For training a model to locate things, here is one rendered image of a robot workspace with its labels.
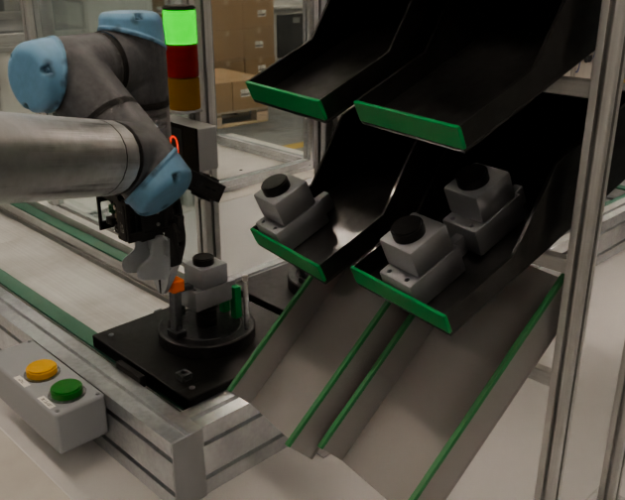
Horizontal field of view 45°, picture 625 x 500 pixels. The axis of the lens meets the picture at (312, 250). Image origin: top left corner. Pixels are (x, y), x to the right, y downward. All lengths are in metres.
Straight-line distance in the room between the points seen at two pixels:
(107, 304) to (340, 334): 0.60
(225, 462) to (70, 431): 0.20
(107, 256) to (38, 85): 0.72
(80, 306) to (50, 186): 0.72
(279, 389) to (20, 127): 0.43
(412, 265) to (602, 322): 0.85
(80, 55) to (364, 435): 0.50
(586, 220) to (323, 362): 0.34
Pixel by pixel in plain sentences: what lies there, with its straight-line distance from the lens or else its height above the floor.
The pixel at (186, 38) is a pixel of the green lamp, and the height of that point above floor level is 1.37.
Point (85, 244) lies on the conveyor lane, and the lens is 1.58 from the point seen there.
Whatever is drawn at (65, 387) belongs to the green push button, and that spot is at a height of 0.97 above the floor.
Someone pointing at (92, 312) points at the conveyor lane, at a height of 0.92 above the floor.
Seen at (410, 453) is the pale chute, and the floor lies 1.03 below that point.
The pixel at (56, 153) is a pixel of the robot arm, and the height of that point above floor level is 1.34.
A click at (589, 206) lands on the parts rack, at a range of 0.69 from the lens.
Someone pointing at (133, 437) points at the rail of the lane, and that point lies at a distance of 1.00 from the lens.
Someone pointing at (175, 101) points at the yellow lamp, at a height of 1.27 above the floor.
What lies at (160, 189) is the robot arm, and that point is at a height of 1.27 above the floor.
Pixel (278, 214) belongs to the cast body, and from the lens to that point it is 0.78.
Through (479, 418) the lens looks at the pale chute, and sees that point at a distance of 0.73.
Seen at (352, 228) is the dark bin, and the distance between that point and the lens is 0.79.
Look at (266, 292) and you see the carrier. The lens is 1.24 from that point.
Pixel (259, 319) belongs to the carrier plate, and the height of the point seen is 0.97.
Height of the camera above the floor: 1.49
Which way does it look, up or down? 22 degrees down
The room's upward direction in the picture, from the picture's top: straight up
